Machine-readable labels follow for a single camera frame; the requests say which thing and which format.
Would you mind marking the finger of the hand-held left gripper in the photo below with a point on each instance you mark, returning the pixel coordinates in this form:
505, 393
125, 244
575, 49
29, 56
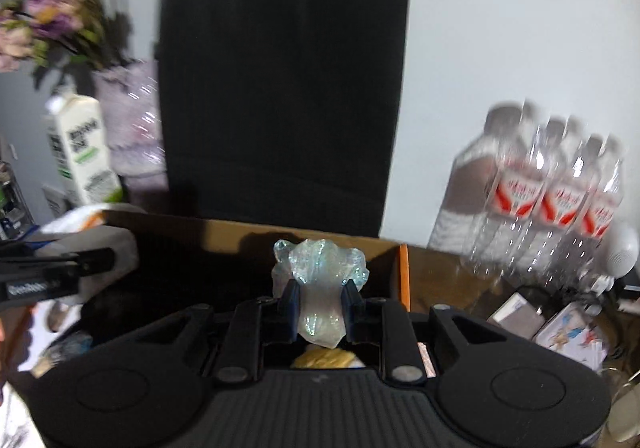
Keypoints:
92, 261

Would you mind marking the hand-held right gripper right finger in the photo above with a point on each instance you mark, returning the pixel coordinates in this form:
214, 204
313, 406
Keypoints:
350, 313

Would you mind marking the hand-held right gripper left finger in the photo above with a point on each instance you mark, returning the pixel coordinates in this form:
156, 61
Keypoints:
291, 313

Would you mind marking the clear plastic wrap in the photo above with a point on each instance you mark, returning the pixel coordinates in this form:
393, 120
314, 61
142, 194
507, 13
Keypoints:
320, 278

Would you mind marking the orange cardboard box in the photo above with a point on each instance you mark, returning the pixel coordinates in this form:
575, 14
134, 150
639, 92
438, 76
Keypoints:
225, 238

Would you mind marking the white milk carton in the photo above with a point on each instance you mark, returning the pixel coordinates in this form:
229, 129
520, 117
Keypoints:
82, 152

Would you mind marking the clear plastic vase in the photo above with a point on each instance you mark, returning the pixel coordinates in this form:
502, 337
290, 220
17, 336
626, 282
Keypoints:
132, 122

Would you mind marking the grey small box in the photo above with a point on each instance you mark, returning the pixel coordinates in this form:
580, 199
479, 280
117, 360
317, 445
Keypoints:
515, 318

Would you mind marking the pack of water bottles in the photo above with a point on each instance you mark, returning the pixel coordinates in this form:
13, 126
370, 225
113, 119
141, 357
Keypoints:
520, 198

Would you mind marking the black paper bag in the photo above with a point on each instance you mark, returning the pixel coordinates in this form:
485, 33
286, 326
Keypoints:
280, 92

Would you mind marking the pink and purple flowers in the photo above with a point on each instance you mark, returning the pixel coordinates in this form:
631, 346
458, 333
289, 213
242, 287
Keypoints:
55, 7

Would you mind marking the white round lamp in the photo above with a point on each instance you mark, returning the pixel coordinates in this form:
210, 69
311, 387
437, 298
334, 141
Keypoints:
622, 248

